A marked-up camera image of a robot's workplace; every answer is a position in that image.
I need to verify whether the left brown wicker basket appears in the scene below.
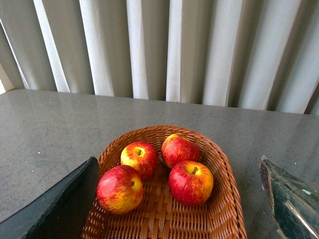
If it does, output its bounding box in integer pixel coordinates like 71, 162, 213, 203
81, 125, 247, 239

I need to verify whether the grey pleated curtain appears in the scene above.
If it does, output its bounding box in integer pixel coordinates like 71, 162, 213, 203
0, 0, 319, 115

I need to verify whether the red yellow apple back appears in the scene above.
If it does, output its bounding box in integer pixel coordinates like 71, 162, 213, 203
161, 133, 200, 169

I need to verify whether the worn left gripper right finger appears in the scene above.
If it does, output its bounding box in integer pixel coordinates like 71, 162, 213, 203
259, 155, 319, 239

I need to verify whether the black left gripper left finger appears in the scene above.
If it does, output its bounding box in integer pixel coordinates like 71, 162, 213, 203
0, 157, 99, 239

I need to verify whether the red apple in basket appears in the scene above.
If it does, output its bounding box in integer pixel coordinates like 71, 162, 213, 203
96, 165, 144, 215

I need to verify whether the red yellow apple far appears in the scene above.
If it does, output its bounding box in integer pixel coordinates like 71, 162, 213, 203
120, 141, 158, 180

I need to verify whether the red yellow apple front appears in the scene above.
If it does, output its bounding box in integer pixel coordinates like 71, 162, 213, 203
168, 161, 214, 207

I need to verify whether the red yellow apple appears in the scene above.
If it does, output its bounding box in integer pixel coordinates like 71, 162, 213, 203
161, 133, 200, 169
120, 141, 158, 180
168, 161, 214, 207

